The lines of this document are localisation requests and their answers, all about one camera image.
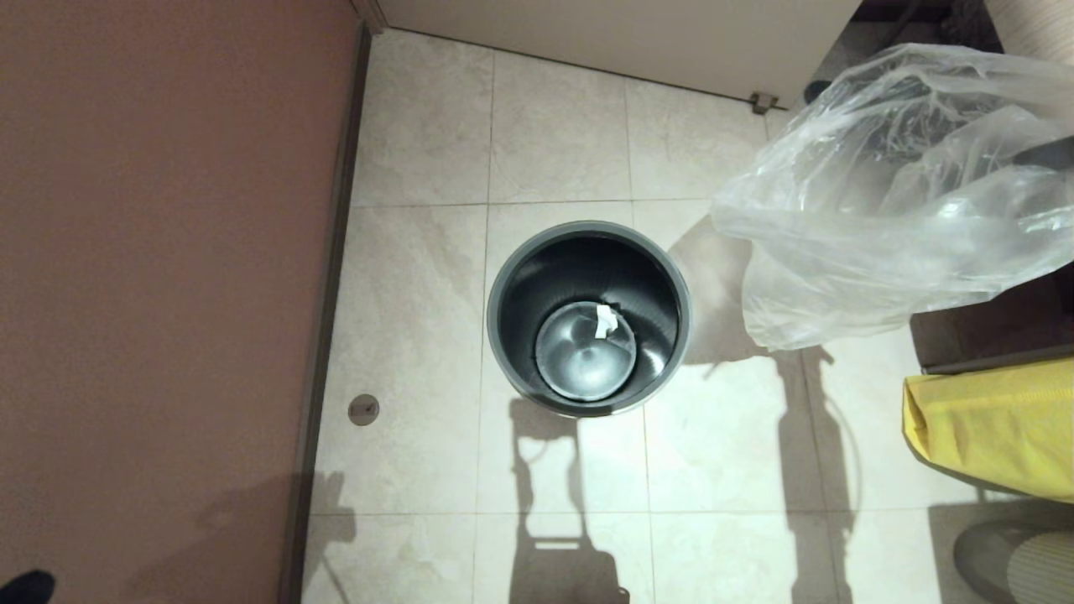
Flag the clear plastic trash bag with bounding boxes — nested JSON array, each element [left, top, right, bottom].
[[712, 44, 1074, 351]]

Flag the grey round trash bin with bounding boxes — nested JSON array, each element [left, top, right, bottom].
[[487, 221, 693, 418]]

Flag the yellow bag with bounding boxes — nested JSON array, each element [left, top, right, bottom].
[[900, 357, 1074, 504]]

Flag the beige striped upholstered furniture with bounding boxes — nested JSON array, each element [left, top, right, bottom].
[[986, 0, 1074, 66]]

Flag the gray fuzzy bundle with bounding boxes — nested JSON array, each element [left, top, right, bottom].
[[940, 0, 1004, 47]]

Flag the dark furniture leg pole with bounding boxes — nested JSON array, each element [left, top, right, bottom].
[[877, 0, 924, 43]]

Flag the metal floor threshold strip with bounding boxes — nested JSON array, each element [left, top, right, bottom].
[[919, 340, 1074, 376]]

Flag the beige ribbed round object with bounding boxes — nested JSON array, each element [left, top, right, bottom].
[[1005, 531, 1074, 604]]

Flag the white door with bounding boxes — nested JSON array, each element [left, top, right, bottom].
[[382, 0, 863, 110]]

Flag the grey trash bin rim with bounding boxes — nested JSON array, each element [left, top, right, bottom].
[[487, 221, 693, 414]]

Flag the dark wall baseboard strip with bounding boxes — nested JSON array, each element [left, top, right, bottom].
[[279, 25, 375, 604]]

